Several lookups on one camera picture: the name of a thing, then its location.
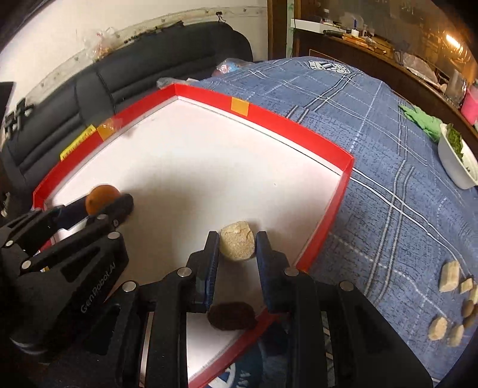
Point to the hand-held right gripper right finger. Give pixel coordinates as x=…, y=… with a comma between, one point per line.
x=264, y=274

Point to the red-rimmed white tray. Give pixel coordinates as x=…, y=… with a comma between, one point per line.
x=186, y=168

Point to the long white box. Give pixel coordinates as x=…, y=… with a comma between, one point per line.
x=312, y=24

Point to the yellow and red label strip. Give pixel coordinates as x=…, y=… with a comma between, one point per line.
x=76, y=143

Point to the crumpled clear plastic bag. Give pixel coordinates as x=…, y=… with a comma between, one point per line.
x=418, y=63

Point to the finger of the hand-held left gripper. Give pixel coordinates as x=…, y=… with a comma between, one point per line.
x=71, y=216
x=119, y=207

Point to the dark brown fuzzy fruit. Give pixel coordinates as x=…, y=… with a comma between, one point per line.
x=231, y=316

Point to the orange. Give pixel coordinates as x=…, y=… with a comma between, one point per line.
x=102, y=197

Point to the pink and blue plastic bag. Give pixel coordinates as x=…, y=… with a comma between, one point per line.
x=231, y=66

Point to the green lettuce leaves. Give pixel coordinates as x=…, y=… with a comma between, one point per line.
x=457, y=143

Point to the blue plaid cloth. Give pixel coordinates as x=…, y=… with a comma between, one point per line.
x=373, y=186

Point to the black sofa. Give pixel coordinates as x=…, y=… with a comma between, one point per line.
x=130, y=74

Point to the white bowl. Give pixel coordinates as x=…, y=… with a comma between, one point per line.
x=453, y=164

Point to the pink bottle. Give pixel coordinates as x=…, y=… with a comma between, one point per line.
x=471, y=106

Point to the round brown fruit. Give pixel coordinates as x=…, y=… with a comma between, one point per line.
x=467, y=309

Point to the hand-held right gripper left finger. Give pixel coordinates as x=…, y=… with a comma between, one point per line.
x=210, y=272

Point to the wooden cabinet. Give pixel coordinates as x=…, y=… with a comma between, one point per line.
x=373, y=56

